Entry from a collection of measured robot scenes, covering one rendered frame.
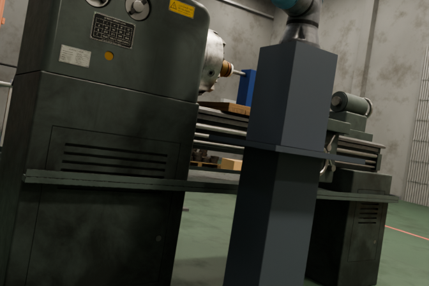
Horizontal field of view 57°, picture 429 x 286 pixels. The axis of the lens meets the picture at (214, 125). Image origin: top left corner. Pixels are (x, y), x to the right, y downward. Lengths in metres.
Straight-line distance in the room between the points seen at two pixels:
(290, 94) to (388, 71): 9.32
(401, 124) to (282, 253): 8.82
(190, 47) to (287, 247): 0.81
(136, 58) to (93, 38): 0.16
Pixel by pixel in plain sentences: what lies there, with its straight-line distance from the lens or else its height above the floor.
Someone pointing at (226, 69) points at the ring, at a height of 1.07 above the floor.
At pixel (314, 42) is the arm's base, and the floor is 1.12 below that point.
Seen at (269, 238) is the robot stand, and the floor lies 0.45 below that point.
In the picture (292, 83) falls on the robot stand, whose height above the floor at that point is 0.96.
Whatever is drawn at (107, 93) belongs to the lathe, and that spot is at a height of 0.83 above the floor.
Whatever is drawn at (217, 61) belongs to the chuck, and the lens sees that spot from 1.75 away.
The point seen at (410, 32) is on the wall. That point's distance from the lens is 10.60.
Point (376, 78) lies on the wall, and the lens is 10.78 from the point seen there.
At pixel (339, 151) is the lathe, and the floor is 0.77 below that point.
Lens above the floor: 0.75
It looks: 2 degrees up
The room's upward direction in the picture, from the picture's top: 9 degrees clockwise
